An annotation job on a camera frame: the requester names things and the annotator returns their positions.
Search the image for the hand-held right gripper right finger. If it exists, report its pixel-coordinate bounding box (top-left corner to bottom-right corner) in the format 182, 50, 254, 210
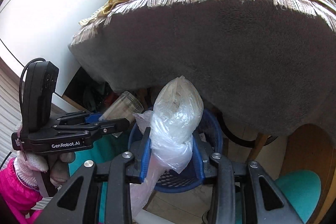
193, 132, 302, 224

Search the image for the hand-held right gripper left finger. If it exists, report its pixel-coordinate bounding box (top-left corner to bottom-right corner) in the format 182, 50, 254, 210
54, 127, 153, 224

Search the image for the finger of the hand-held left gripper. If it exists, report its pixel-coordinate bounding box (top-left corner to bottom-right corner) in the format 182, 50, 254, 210
51, 112, 104, 126
52, 118, 130, 139

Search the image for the clear plastic jar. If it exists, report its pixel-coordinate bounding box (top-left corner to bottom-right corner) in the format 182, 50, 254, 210
101, 91, 144, 125

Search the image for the blue plastic basket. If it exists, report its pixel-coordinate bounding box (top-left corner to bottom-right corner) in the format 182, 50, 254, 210
128, 107, 223, 192

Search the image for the translucent white plastic bag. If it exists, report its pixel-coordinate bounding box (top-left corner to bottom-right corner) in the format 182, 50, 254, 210
130, 76, 204, 216

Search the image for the person's left forearm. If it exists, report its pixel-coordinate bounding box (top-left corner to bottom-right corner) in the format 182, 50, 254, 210
0, 157, 46, 224

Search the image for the person's left hand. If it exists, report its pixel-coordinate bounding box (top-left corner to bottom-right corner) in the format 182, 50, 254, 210
13, 152, 72, 189

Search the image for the white slatted panel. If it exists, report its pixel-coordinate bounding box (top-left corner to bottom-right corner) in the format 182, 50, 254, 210
0, 56, 27, 140

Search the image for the dark cloth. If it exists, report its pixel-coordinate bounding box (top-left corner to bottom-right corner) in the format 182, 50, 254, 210
81, 80, 116, 111

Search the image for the black curved tube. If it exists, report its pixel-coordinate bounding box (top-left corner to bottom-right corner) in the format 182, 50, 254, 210
222, 112, 279, 148

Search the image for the wooden table leg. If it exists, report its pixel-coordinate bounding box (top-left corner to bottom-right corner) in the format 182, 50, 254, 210
247, 132, 271, 161

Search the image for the white cabinet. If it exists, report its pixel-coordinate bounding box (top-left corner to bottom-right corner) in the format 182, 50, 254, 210
0, 0, 147, 98

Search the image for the grey table cover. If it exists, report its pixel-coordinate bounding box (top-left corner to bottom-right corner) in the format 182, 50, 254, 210
68, 0, 336, 140

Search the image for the black cable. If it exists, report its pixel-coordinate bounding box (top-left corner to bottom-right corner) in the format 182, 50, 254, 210
19, 57, 46, 109

